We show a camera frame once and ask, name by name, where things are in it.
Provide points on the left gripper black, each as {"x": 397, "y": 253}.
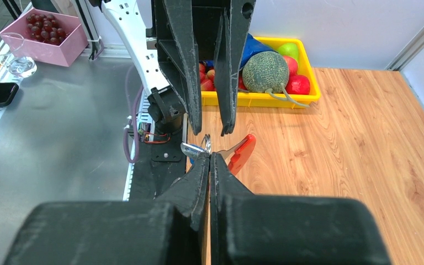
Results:
{"x": 191, "y": 31}

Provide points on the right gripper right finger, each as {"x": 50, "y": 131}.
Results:
{"x": 247, "y": 228}

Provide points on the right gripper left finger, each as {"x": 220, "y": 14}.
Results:
{"x": 170, "y": 229}

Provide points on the blue tag key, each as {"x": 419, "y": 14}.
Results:
{"x": 193, "y": 151}

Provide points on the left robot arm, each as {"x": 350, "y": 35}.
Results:
{"x": 165, "y": 108}

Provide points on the blue snack bag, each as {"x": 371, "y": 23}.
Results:
{"x": 252, "y": 47}

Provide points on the netted melon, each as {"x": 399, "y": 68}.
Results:
{"x": 268, "y": 73}

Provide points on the yellow plastic bin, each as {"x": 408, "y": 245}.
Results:
{"x": 245, "y": 99}

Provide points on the green apple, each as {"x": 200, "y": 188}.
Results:
{"x": 290, "y": 50}

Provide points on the red apple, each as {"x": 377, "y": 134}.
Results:
{"x": 292, "y": 65}

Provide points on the red tomato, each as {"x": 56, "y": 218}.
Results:
{"x": 298, "y": 84}

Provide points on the pink box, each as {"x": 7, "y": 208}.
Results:
{"x": 64, "y": 54}

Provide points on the red grapes bunch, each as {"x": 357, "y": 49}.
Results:
{"x": 45, "y": 29}

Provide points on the glass cup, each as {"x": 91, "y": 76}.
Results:
{"x": 11, "y": 58}

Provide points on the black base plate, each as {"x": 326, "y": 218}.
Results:
{"x": 157, "y": 167}

